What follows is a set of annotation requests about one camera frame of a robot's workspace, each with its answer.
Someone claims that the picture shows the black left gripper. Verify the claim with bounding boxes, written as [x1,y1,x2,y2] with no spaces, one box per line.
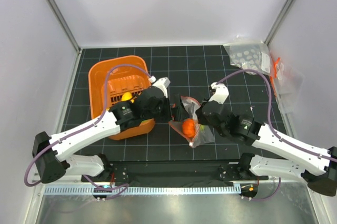
[142,93,189,122]

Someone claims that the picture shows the clear orange-zip bag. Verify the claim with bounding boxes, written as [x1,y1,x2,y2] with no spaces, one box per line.
[169,95,215,148]

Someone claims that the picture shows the orange plastic basket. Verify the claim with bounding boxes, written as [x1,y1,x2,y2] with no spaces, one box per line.
[88,55,156,140]

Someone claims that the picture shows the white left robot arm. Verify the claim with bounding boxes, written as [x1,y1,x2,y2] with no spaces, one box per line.
[32,87,189,184]

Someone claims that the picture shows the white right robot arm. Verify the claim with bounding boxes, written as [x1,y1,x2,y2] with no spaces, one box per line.
[196,101,336,197]

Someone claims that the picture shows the bag of white pieces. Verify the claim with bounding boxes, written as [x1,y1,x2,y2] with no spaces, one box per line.
[223,36,274,76]

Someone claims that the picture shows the spare clear orange-zip bags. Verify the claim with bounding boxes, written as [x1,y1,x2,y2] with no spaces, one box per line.
[271,53,304,114]

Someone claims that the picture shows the yellow toy mango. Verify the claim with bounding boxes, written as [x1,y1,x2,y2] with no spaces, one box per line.
[121,92,134,103]

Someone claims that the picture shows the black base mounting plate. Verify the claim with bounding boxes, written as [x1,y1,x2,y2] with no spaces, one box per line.
[90,160,268,188]

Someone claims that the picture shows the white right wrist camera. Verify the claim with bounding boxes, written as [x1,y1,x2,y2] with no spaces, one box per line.
[209,82,229,104]

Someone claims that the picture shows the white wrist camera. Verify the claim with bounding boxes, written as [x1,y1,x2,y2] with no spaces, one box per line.
[209,82,229,104]
[148,76,171,98]

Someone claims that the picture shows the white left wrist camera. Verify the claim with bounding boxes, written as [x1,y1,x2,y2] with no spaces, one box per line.
[148,76,171,98]

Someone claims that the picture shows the white slotted cable duct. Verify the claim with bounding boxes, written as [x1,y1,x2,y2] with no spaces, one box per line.
[44,184,241,196]

